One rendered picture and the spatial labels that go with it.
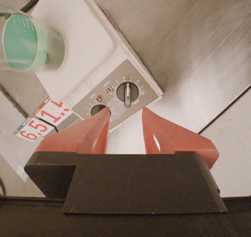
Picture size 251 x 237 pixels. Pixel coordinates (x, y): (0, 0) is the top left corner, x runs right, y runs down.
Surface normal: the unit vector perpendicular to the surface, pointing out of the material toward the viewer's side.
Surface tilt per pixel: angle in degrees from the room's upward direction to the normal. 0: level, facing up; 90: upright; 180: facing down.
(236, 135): 0
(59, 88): 0
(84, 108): 30
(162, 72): 0
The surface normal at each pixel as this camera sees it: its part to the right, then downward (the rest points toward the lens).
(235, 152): -0.33, 0.18
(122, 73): -0.01, 0.57
